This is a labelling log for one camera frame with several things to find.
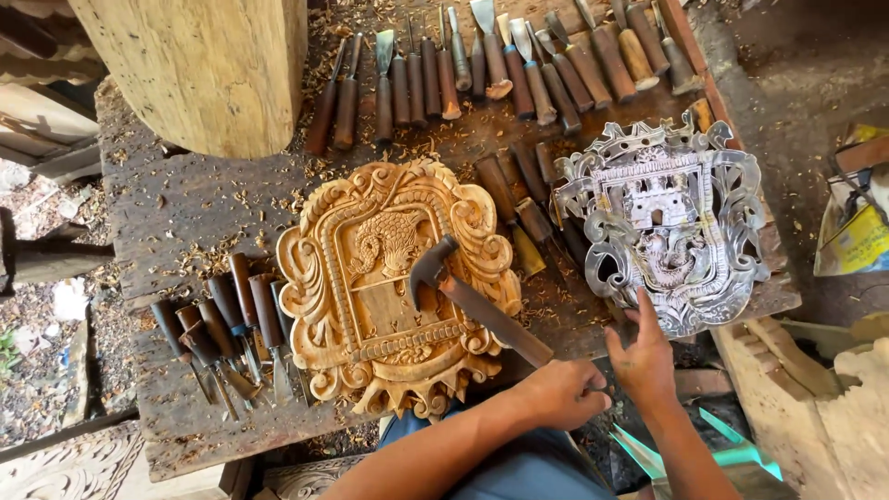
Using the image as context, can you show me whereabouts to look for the person's right hand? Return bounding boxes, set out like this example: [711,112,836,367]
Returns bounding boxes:
[604,287,679,413]

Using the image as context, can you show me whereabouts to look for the person's left hand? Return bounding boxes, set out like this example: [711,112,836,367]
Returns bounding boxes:
[510,360,614,432]

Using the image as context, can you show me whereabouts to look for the claw hammer with wooden handle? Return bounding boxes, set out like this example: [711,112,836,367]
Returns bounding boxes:
[408,235,557,369]

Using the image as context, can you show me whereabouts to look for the silver metal crest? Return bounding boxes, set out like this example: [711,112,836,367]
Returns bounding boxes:
[552,111,772,340]

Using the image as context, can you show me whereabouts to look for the person's blue trousers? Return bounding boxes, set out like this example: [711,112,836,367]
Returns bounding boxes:
[378,406,620,500]

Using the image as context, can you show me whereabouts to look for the teal shiny sheet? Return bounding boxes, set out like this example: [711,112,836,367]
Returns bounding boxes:
[609,407,785,488]

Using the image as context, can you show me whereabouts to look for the pale carved wood blocks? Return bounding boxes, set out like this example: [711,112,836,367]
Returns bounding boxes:
[711,314,889,500]

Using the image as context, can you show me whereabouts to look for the carved wooden crest panel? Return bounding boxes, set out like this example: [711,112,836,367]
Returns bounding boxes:
[276,158,524,423]

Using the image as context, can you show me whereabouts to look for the small carved wood panel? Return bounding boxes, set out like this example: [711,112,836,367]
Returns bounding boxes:
[263,453,370,500]

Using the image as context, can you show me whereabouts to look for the yellow plastic bag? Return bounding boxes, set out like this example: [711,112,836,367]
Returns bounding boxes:
[813,124,889,278]

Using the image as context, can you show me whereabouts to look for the large pale wooden log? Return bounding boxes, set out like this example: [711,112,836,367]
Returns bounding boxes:
[67,0,309,160]

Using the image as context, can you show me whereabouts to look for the carved grey wood panel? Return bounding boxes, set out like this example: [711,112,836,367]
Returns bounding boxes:
[0,419,148,500]

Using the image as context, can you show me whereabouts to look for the dark wooden beam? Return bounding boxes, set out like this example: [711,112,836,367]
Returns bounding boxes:
[0,207,116,295]

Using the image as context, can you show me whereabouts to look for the stack of weathered wooden planks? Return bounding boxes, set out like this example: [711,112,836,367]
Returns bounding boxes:
[0,0,106,183]

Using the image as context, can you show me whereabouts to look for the brown-handled chisel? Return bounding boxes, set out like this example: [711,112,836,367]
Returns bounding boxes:
[534,142,563,186]
[510,142,551,204]
[559,217,593,270]
[514,197,579,270]

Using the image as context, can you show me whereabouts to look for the brown-handled gouge with brass blade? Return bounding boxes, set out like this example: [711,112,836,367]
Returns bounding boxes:
[476,154,548,279]

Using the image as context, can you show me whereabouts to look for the row of wooden-handled chisels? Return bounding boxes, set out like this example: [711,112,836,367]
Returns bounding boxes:
[304,0,707,158]

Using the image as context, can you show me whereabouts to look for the cluster of dark-handled carving tools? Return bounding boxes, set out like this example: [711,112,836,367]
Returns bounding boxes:
[150,252,315,423]

